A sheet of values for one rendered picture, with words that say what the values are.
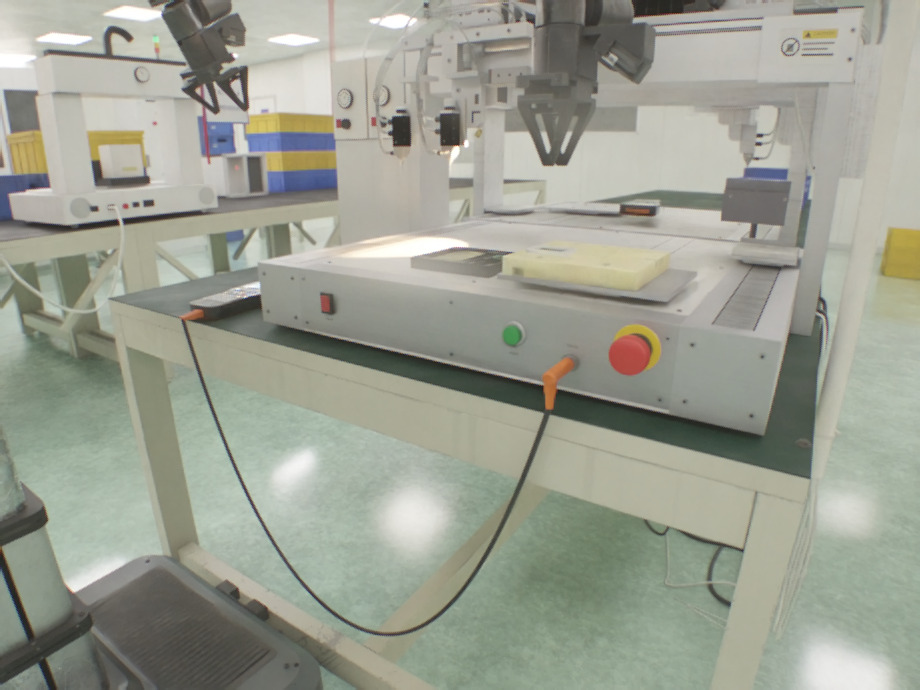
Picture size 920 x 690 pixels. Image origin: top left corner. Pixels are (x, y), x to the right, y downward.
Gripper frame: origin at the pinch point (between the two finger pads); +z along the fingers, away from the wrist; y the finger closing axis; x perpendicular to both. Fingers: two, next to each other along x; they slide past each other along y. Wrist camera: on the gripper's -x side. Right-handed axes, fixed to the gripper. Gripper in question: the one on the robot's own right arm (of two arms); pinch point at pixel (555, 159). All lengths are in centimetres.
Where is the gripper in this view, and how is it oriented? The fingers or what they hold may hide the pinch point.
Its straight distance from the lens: 72.2
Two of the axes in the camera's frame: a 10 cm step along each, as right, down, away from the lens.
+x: -8.4, -1.7, 5.1
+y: 5.4, -2.7, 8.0
